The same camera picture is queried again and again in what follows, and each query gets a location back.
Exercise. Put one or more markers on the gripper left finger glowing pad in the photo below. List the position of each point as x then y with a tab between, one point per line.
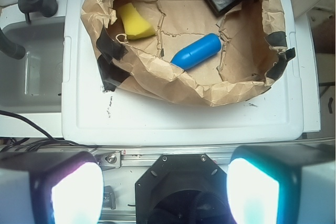
50	187

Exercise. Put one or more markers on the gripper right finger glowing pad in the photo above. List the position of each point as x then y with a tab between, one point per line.
287	183

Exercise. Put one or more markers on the yellow sponge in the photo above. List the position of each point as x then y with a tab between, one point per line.
135	26

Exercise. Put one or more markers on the white plastic bin lid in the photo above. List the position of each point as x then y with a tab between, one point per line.
92	116

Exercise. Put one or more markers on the grey sink basin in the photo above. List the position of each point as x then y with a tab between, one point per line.
33	84

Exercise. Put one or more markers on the brown paper bag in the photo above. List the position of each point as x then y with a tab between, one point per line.
254	52

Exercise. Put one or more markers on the blue plastic capsule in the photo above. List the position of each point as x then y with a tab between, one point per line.
197	52

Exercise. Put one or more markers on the black faucet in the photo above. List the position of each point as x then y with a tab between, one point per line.
47	8

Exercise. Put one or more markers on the aluminium rail with bracket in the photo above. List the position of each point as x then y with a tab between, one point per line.
146	156

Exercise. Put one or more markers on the black octagonal mount plate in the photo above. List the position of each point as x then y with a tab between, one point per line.
183	188

